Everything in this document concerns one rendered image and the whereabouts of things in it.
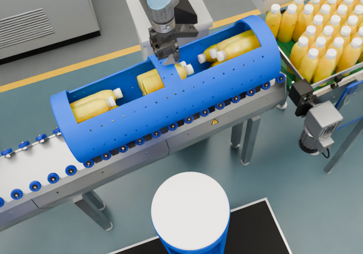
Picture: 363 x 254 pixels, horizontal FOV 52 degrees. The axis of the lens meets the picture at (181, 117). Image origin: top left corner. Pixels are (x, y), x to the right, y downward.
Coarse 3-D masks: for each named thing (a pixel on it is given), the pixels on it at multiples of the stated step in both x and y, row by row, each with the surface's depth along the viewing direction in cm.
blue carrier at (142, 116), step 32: (224, 32) 159; (256, 32) 142; (160, 64) 137; (192, 64) 164; (224, 64) 138; (256, 64) 142; (64, 96) 134; (128, 96) 160; (160, 96) 135; (192, 96) 138; (224, 96) 146; (64, 128) 129; (96, 128) 131; (128, 128) 135; (160, 128) 146
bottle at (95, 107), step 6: (90, 102) 137; (96, 102) 136; (102, 102) 137; (108, 102) 138; (72, 108) 137; (78, 108) 136; (84, 108) 136; (90, 108) 136; (96, 108) 136; (102, 108) 137; (108, 108) 138; (78, 114) 135; (84, 114) 135; (90, 114) 136; (96, 114) 136; (78, 120) 135; (84, 120) 136
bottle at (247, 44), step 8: (240, 40) 146; (248, 40) 146; (256, 40) 146; (224, 48) 146; (232, 48) 145; (240, 48) 145; (248, 48) 146; (256, 48) 147; (224, 56) 146; (232, 56) 145
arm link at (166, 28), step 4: (172, 20) 115; (152, 24) 117; (156, 24) 115; (164, 24) 114; (168, 24) 115; (172, 24) 117; (156, 28) 117; (160, 28) 116; (164, 28) 116; (168, 28) 115; (172, 28) 118; (160, 32) 118; (164, 32) 117
